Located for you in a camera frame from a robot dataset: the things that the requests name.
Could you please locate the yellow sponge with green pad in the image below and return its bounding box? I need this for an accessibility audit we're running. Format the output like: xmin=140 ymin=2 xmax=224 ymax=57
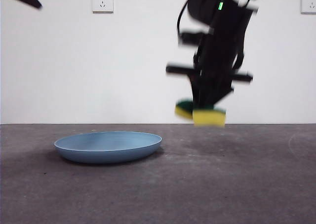
xmin=174 ymin=98 xmax=227 ymax=128

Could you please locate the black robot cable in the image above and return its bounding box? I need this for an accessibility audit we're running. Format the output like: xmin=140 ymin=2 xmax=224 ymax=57
xmin=231 ymin=42 xmax=245 ymax=72
xmin=176 ymin=0 xmax=196 ymax=37

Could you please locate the blue round plate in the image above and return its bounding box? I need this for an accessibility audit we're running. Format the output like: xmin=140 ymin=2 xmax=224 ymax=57
xmin=54 ymin=132 xmax=163 ymax=164

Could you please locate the white wall socket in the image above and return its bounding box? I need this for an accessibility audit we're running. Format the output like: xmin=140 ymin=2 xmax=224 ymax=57
xmin=300 ymin=0 xmax=316 ymax=14
xmin=92 ymin=0 xmax=115 ymax=13

